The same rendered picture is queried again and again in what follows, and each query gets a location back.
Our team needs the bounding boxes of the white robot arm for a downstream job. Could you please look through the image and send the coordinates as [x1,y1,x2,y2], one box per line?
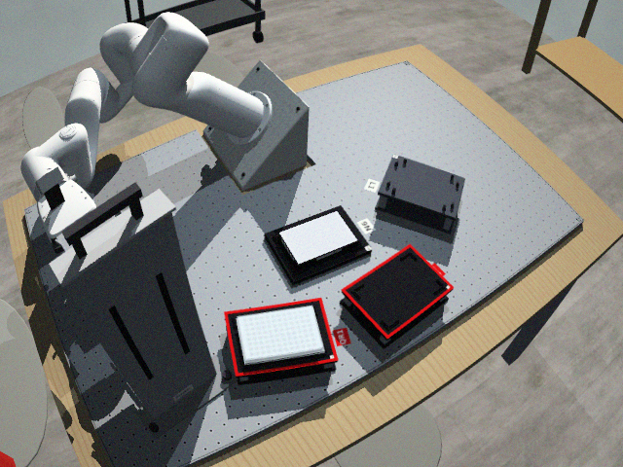
[20,13,273,211]

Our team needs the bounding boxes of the black rectangular nest with red border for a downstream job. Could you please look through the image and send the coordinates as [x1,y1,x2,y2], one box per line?
[224,298,338,385]
[340,244,454,349]

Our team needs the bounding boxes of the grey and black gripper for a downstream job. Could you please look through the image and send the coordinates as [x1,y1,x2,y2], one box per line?
[37,179,96,254]

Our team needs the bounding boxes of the white microplate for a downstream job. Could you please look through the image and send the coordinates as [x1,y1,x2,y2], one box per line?
[236,305,325,365]

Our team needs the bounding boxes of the dark grey rectangular nest with corner posts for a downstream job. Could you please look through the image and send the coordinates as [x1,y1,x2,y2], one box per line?
[375,154,465,234]

